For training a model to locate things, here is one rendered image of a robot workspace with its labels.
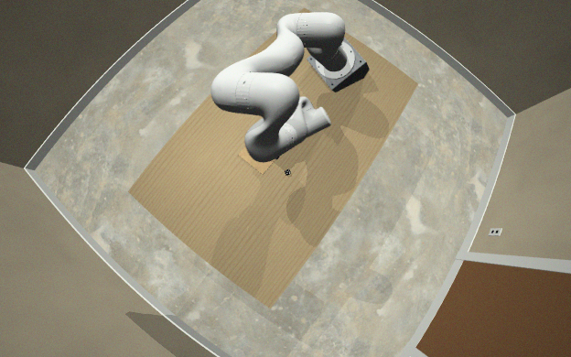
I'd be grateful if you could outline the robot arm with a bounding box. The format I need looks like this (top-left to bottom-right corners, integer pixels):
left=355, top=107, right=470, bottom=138
left=210, top=12, right=355, bottom=162

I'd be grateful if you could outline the tan flat mat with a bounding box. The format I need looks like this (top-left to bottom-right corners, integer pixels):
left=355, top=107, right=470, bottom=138
left=238, top=146, right=275, bottom=175

